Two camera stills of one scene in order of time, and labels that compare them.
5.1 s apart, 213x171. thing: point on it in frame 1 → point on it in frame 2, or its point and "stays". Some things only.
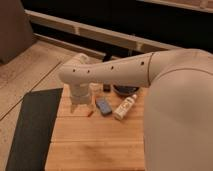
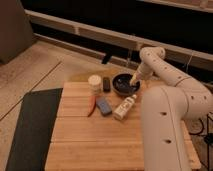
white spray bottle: (124, 107) stays
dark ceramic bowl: (125, 89) stays
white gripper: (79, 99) → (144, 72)
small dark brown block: (106, 88) stays
